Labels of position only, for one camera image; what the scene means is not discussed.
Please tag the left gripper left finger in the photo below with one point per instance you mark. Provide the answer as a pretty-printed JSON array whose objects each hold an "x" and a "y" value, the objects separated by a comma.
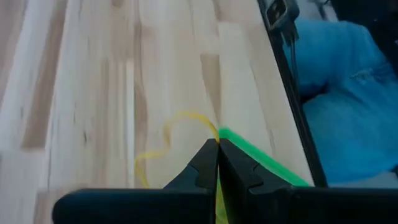
[{"x": 140, "y": 208}]

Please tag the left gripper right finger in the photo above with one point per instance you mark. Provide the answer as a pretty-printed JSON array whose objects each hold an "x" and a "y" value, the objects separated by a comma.
[{"x": 311, "y": 208}]

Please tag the yellow rubber band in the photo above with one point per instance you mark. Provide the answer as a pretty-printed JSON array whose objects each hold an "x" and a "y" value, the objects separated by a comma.
[{"x": 199, "y": 116}]

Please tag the green plastic basket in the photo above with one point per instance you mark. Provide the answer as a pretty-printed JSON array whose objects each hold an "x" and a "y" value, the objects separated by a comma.
[{"x": 264, "y": 157}]

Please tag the black silver-rimmed depth camera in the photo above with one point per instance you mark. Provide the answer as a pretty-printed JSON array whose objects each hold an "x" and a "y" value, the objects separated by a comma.
[{"x": 276, "y": 12}]

